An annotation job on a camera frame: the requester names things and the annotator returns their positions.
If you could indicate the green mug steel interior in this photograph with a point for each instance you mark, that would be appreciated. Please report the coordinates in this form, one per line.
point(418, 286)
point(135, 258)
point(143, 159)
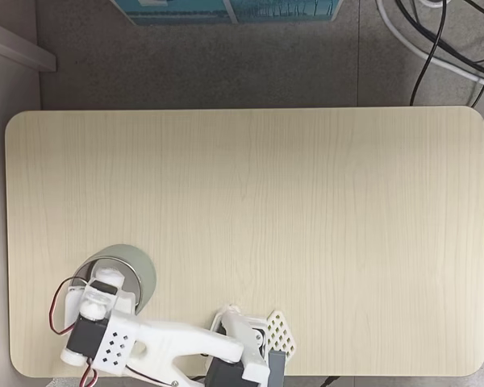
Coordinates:
point(143, 270)

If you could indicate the grey table clamp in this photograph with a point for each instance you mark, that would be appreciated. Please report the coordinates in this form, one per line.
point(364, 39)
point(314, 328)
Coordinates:
point(276, 369)

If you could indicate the white ledge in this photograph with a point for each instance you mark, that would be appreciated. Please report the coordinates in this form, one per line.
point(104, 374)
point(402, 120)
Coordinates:
point(20, 48)

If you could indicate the blue printed box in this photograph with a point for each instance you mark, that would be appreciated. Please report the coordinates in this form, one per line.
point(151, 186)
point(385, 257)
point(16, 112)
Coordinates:
point(226, 11)

